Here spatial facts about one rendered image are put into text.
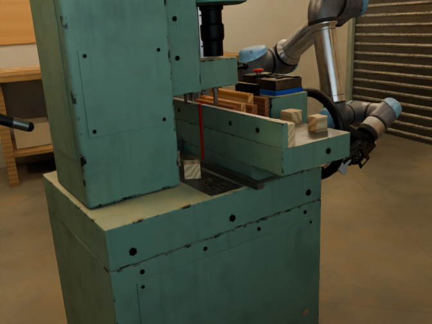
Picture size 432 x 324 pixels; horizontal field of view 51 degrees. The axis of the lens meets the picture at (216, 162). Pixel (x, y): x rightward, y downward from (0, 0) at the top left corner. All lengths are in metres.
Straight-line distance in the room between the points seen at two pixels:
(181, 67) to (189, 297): 0.51
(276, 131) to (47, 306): 1.54
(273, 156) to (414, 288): 1.39
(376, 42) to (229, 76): 3.77
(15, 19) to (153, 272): 3.57
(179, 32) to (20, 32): 3.35
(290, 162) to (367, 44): 4.01
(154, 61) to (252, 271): 0.53
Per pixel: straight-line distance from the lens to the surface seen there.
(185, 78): 1.06
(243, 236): 1.06
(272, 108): 1.22
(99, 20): 0.93
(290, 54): 1.92
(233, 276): 1.09
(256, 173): 1.06
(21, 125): 1.13
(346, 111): 1.62
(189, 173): 1.10
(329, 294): 2.13
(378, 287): 2.22
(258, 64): 1.88
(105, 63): 0.93
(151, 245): 0.94
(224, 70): 1.16
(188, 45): 1.06
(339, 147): 1.08
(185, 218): 0.95
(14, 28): 4.33
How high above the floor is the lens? 1.16
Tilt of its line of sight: 17 degrees down
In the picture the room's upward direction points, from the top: 3 degrees counter-clockwise
